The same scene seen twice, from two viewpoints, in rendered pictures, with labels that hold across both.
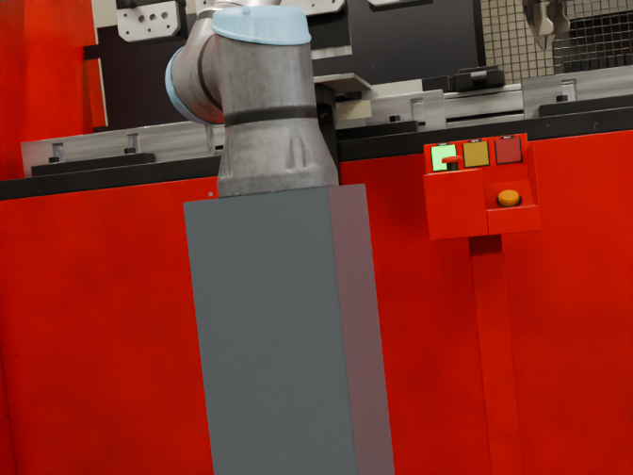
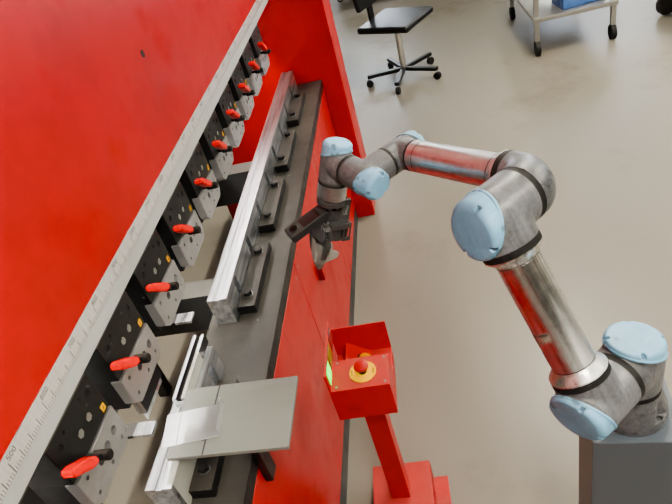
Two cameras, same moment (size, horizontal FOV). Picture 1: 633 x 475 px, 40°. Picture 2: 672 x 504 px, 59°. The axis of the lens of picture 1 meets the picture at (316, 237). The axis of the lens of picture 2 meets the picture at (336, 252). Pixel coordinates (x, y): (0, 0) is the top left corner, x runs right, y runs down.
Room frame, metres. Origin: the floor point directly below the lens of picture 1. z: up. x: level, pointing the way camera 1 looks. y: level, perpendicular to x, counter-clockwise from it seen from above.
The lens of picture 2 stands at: (1.59, 0.81, 1.97)
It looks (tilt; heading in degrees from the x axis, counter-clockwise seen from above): 36 degrees down; 272
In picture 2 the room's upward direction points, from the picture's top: 17 degrees counter-clockwise
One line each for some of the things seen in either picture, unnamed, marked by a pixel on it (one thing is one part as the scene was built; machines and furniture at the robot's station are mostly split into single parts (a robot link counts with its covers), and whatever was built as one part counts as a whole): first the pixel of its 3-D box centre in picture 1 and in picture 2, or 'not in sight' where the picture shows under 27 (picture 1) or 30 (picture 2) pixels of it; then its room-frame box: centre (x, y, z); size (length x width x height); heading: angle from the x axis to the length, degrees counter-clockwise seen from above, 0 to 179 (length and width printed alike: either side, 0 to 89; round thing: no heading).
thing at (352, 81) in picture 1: (322, 87); (234, 417); (1.93, -0.05, 1.00); 0.26 x 0.18 x 0.01; 168
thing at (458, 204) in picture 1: (479, 185); (361, 366); (1.65, -0.31, 0.75); 0.20 x 0.16 x 0.18; 80
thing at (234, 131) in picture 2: not in sight; (221, 118); (1.87, -1.03, 1.26); 0.15 x 0.09 x 0.17; 78
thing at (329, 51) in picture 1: (329, 36); (145, 385); (2.07, -0.08, 1.13); 0.10 x 0.02 x 0.10; 78
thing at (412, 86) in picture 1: (391, 90); (192, 378); (2.03, -0.21, 0.99); 0.14 x 0.01 x 0.03; 78
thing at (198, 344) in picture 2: (405, 88); (191, 368); (2.04, -0.24, 0.98); 0.20 x 0.03 x 0.03; 78
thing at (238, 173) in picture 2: not in sight; (192, 192); (2.17, -1.48, 0.81); 0.64 x 0.08 x 0.14; 168
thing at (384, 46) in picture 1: (283, 75); not in sight; (2.62, 0.05, 1.12); 1.13 x 0.02 x 0.44; 78
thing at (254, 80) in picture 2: not in sight; (242, 71); (1.79, -1.42, 1.26); 0.15 x 0.09 x 0.17; 78
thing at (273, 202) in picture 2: not in sight; (273, 204); (1.81, -1.05, 0.89); 0.30 x 0.05 x 0.03; 78
